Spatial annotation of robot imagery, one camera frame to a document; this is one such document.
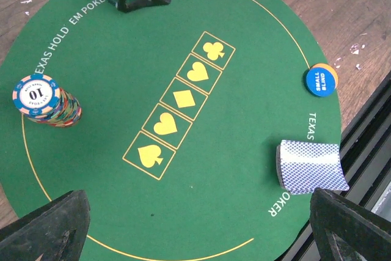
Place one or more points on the round green poker mat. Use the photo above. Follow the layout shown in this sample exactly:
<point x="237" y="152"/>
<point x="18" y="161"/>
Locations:
<point x="183" y="107"/>

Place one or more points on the blue small blind button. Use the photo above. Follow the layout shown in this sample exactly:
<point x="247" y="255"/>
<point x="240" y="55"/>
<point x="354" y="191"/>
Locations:
<point x="320" y="82"/>

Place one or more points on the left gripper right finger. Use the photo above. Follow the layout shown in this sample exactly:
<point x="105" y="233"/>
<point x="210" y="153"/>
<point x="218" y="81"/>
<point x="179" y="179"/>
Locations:
<point x="345" y="231"/>

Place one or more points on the black aluminium frame rail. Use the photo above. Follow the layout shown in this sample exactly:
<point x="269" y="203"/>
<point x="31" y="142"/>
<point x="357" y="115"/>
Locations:
<point x="365" y="152"/>

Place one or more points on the multicolour poker chip stack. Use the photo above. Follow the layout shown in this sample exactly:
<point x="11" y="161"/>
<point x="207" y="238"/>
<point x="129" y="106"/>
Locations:
<point x="41" y="100"/>

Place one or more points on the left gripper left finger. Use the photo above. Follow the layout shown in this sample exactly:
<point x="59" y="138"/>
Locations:
<point x="55" y="231"/>

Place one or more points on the blue playing card deck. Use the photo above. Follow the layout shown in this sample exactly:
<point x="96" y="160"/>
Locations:
<point x="304" y="166"/>

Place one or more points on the orange big blind button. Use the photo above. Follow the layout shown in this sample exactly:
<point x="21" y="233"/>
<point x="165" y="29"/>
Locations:
<point x="328" y="68"/>

